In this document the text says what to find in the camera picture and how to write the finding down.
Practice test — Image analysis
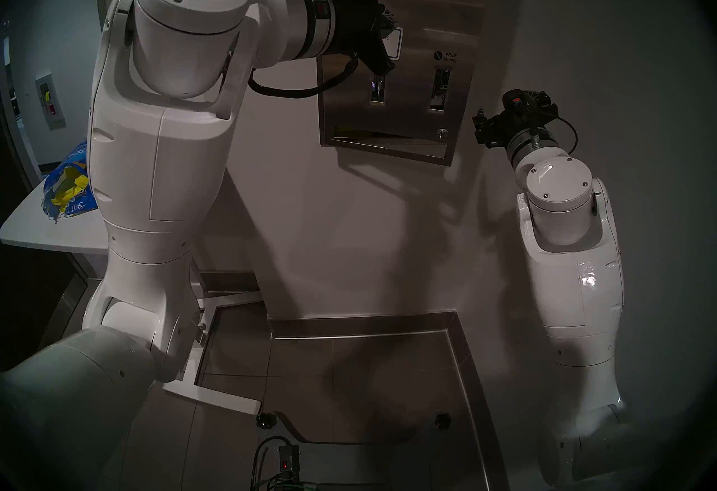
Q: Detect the grey wall alarm box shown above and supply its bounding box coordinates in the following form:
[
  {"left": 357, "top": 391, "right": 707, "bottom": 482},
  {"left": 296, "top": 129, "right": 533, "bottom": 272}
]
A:
[{"left": 35, "top": 73, "right": 67, "bottom": 131}]

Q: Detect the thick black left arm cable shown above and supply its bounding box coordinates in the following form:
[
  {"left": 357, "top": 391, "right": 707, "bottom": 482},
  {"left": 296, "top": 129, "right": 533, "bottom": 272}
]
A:
[{"left": 246, "top": 53, "right": 359, "bottom": 100}]

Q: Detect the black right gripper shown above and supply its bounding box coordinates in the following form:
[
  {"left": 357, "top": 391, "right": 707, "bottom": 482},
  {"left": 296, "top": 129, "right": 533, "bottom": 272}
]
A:
[{"left": 472, "top": 90, "right": 560, "bottom": 149}]

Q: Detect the white table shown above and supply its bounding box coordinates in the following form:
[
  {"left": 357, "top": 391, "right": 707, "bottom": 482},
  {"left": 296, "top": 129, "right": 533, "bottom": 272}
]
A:
[{"left": 0, "top": 176, "right": 264, "bottom": 416}]

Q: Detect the black box red light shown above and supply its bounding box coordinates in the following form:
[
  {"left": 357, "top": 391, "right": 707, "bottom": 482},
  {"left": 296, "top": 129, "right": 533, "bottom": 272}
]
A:
[{"left": 278, "top": 442, "right": 299, "bottom": 476}]

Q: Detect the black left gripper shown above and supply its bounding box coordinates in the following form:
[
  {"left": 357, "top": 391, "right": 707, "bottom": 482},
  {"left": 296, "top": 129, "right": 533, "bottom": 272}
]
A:
[{"left": 319, "top": 0, "right": 395, "bottom": 78}]

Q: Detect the dark robot base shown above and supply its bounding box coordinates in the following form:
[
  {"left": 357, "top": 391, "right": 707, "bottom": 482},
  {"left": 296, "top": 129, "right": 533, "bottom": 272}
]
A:
[{"left": 277, "top": 410, "right": 465, "bottom": 491}]

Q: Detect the thin black right camera cable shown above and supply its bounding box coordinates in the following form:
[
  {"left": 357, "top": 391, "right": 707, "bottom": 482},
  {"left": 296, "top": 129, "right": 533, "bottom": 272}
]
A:
[{"left": 552, "top": 115, "right": 579, "bottom": 154}]

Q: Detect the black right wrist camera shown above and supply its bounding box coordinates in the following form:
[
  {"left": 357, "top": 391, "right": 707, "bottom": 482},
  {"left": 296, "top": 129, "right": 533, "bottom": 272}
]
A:
[{"left": 502, "top": 88, "right": 530, "bottom": 115}]

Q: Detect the blue yellow pad package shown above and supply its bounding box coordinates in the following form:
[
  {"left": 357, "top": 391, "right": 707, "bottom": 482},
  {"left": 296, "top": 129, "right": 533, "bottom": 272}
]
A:
[{"left": 42, "top": 140, "right": 99, "bottom": 223}]

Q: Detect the green black cable bundle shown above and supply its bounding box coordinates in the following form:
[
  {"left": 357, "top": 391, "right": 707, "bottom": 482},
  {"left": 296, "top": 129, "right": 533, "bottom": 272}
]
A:
[{"left": 250, "top": 436, "right": 320, "bottom": 491}]

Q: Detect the stainless steel wall dispenser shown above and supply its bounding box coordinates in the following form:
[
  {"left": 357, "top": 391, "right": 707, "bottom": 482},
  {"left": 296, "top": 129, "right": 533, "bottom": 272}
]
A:
[{"left": 314, "top": 0, "right": 493, "bottom": 167}]

